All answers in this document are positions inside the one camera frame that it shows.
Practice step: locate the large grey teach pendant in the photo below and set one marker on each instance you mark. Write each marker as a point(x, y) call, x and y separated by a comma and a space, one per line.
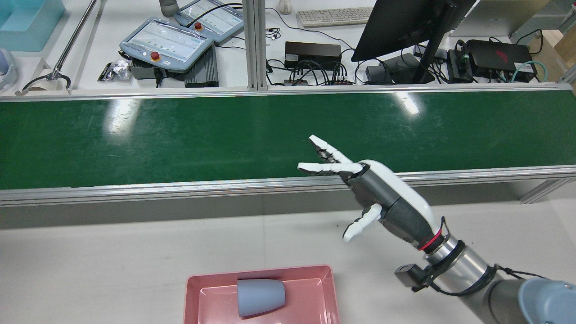
point(166, 45)

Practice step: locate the silver foil packet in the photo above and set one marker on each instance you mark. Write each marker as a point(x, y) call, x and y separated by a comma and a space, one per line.
point(118, 69)

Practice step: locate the beige keyboard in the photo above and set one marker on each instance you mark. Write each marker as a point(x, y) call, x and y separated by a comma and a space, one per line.
point(335, 16)

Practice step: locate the aluminium conveyor rail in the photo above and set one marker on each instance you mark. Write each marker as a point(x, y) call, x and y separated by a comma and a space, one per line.
point(180, 94)
point(180, 190)

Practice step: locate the white blue rounded object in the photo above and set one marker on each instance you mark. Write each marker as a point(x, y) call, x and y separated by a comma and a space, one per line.
point(5, 67)

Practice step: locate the light blue plastic bin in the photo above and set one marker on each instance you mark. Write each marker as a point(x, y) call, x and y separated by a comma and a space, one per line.
point(27, 22)

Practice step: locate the black finned controller box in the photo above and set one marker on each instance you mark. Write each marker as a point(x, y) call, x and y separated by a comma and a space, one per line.
point(204, 72)

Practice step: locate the green conveyor belt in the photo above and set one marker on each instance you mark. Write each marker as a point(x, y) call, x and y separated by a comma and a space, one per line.
point(180, 139)

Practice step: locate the beige tape roll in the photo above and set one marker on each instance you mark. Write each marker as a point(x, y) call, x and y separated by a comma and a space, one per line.
point(38, 86)

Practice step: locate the cardboard box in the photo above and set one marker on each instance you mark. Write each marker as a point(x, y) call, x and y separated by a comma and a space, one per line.
point(558, 45)

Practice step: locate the pink plastic tray box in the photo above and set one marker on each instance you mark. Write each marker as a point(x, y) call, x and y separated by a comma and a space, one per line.
point(310, 297)

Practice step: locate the small grey adapter box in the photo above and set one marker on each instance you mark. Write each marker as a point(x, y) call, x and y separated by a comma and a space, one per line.
point(375, 74)

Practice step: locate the black power box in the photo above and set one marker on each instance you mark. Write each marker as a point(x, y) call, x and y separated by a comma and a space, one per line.
point(312, 53)

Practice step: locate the black monitor stand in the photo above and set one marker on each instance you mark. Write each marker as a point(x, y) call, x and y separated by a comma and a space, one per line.
point(407, 67)

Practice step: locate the silver usb hub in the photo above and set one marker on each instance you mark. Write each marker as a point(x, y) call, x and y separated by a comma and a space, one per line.
point(297, 82)

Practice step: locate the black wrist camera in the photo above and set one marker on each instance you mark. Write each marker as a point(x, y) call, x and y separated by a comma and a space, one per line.
point(408, 274)

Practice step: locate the metal reacher grabber rod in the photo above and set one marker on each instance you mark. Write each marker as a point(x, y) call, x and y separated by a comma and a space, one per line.
point(72, 40)

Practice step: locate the white computer mouse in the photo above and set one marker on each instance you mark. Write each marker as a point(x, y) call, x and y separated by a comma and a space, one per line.
point(285, 6)

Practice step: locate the blue grey cup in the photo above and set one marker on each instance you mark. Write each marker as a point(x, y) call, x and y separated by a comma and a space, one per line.
point(261, 297)

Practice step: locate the small grey teach pendant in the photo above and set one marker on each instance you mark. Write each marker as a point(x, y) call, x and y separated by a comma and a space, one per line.
point(213, 20)

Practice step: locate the small black box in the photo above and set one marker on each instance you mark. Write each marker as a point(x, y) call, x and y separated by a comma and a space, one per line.
point(458, 67)

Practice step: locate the black docking device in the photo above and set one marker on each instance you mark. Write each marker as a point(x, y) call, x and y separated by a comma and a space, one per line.
point(499, 56)

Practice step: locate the aluminium profile post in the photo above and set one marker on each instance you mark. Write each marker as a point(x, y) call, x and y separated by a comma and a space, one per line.
point(254, 45)

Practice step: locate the right white grey robot hand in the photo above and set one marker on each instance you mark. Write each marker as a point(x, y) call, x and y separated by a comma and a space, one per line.
point(391, 198)

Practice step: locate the black monitor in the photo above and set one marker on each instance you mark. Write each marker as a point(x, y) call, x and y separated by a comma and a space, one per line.
point(400, 24)

